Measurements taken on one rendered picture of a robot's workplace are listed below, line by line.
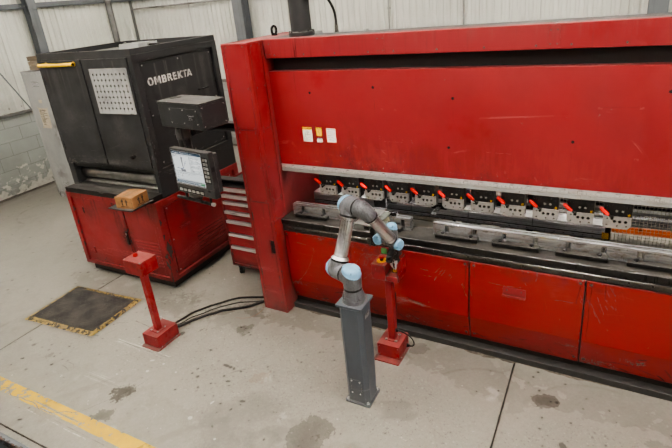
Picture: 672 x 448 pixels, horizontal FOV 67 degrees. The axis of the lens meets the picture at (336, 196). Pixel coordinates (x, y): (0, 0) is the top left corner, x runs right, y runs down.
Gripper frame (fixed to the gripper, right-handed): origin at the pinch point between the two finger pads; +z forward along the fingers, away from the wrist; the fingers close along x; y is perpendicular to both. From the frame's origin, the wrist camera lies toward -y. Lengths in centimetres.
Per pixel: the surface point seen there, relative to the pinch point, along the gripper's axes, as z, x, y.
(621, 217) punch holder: -41, -135, 33
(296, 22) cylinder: -163, 83, 54
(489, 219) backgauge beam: -14, -53, 59
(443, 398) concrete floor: 70, -44, -38
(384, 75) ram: -126, 13, 43
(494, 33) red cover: -150, -60, 42
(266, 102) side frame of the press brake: -109, 110, 36
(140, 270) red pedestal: -7, 182, -66
